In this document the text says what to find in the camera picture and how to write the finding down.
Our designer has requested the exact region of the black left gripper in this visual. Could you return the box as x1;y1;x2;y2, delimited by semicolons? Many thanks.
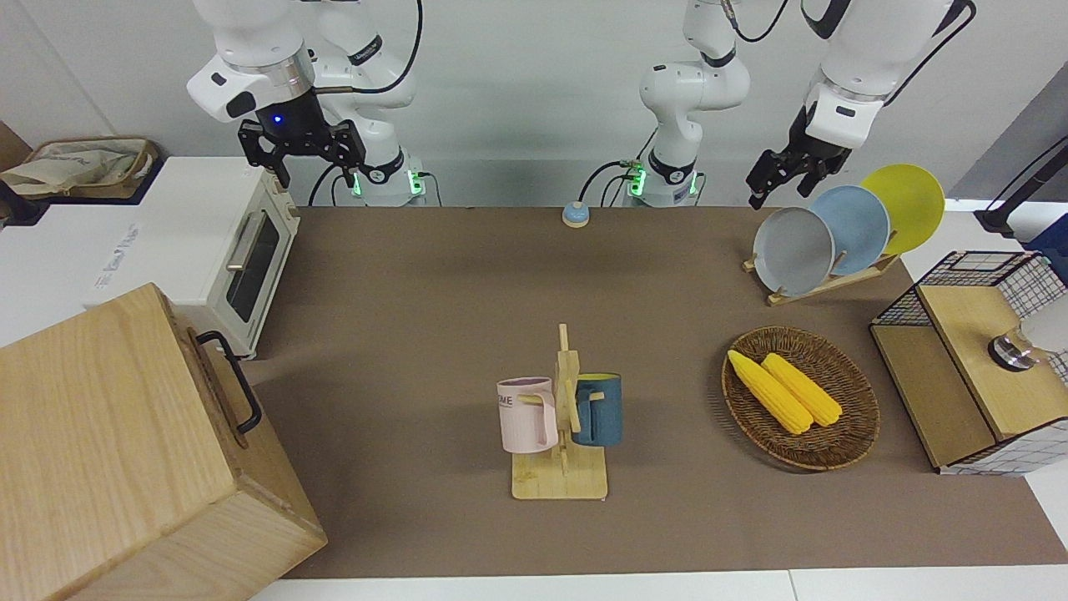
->
746;104;854;210

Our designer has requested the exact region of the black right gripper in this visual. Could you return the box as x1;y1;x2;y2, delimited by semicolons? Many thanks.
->
238;87;369;191

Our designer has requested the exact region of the black metal drawer handle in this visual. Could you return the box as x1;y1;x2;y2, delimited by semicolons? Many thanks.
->
190;331;263;436

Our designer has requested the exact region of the wooden drawer cabinet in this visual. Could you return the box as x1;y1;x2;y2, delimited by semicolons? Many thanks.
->
167;300;325;537

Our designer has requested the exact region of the grey plate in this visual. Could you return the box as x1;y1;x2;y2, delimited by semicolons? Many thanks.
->
753;206;836;297

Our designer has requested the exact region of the light blue plate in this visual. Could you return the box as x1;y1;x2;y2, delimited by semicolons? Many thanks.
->
809;184;891;276

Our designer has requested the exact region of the wooden plate rack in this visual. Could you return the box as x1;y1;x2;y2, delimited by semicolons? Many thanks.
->
743;250;900;307

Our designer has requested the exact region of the white toaster oven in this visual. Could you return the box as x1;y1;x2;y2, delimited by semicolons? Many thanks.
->
83;155;301;361

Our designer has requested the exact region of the yellow plate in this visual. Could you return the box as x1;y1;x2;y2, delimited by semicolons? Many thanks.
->
861;164;946;256

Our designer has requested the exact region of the brown table mat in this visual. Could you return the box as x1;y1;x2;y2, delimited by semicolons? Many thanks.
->
249;206;1068;580

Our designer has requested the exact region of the yellow corn cob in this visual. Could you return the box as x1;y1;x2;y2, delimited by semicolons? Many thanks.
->
728;349;814;435
761;352;844;428

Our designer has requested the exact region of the beige canvas bag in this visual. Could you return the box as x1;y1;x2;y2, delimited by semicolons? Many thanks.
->
0;136;159;201

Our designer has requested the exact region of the brown wicker basket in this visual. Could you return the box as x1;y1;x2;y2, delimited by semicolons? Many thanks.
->
721;326;881;472

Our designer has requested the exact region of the blue box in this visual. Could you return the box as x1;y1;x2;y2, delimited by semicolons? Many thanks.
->
1025;215;1068;280

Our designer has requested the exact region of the silver white lamp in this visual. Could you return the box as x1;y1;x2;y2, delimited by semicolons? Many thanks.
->
989;300;1068;373

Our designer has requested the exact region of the dark blue mug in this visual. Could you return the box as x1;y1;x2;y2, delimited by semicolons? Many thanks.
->
572;373;623;447

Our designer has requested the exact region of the pink mug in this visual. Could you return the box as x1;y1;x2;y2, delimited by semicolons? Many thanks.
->
497;377;558;454

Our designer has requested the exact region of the light wooden cabinet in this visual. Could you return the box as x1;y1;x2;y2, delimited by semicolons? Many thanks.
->
0;282;328;601

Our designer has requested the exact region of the wooden mug rack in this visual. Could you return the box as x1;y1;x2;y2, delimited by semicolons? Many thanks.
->
511;324;608;502

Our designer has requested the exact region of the black base power cable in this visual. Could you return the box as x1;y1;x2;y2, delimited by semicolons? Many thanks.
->
580;159;647;208
307;161;361;207

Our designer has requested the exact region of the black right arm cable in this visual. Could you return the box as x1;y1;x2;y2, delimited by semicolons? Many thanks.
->
313;0;425;95

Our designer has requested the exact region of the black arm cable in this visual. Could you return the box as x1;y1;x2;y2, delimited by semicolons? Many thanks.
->
883;0;977;108
313;0;425;95

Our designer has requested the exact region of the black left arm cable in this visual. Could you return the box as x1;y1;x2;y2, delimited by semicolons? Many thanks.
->
883;0;977;108

